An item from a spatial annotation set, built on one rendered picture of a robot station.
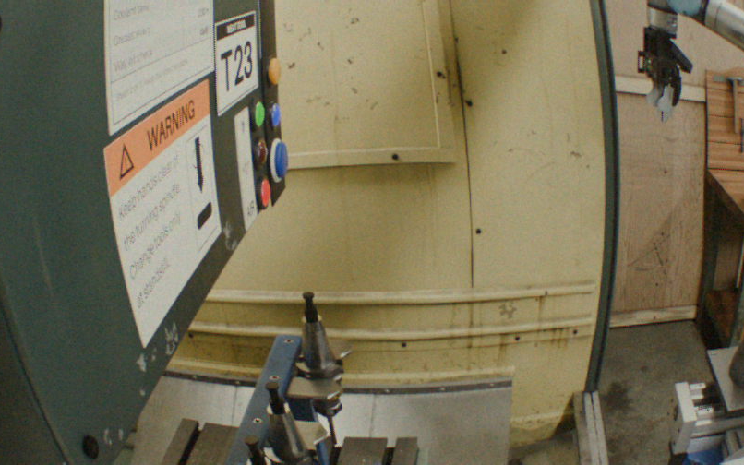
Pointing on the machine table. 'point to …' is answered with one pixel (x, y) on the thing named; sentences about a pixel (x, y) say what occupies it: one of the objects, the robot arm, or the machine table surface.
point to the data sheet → (153, 53)
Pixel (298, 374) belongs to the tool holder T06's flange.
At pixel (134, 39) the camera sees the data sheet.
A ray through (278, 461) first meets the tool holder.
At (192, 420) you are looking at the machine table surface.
